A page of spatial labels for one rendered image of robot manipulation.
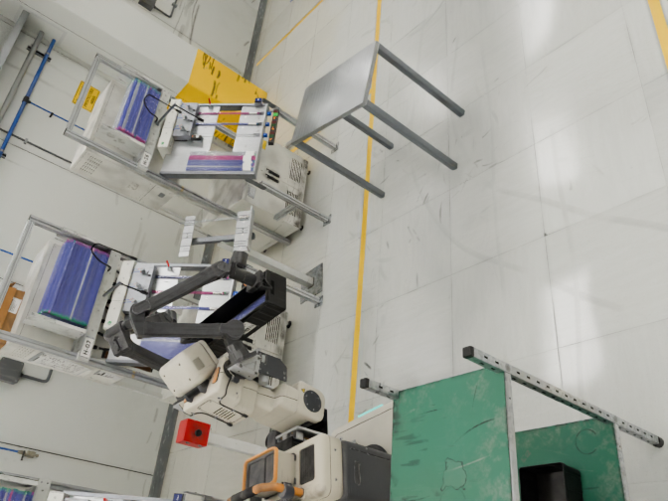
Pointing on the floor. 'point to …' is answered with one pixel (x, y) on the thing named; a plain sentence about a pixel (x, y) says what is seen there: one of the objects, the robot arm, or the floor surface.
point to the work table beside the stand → (316, 110)
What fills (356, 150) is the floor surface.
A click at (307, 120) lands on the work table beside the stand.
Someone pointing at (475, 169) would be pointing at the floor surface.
